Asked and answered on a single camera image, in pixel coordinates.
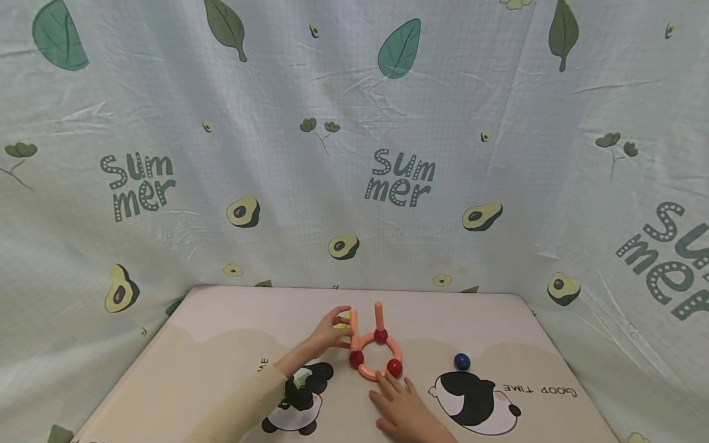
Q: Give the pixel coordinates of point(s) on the person's right forearm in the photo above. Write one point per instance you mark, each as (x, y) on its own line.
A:
(450, 439)

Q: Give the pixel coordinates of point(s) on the person's left forearm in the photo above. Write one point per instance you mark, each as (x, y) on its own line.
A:
(249, 403)

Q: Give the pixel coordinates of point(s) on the blue ball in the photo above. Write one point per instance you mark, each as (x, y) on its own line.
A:
(462, 362)

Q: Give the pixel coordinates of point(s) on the yellow-green ball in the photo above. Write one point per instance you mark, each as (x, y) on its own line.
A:
(345, 315)

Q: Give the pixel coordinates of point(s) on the red ball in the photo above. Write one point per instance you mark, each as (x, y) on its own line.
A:
(356, 359)
(380, 336)
(394, 367)

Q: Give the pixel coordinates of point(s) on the orange peg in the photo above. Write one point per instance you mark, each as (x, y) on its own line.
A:
(354, 329)
(379, 315)

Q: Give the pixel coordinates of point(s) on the person's left thumb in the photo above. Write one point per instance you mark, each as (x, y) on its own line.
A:
(343, 341)

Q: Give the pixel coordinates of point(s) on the person's right middle finger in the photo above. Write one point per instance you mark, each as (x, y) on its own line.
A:
(388, 383)

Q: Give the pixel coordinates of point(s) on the person's left hand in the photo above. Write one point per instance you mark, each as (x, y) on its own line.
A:
(324, 337)

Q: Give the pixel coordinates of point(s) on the person's right index finger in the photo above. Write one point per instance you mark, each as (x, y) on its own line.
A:
(378, 398)

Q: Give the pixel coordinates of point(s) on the person's left index finger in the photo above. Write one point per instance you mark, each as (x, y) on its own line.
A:
(342, 310)

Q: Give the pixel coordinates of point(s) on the person's right hand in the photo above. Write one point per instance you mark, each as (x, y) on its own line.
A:
(407, 415)

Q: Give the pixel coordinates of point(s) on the person's right thumb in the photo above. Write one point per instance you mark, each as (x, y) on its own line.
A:
(383, 423)

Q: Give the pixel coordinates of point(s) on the person's left fingers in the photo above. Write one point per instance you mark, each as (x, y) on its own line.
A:
(341, 325)

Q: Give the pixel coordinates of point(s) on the person's right ring finger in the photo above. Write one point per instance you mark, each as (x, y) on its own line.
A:
(410, 389)

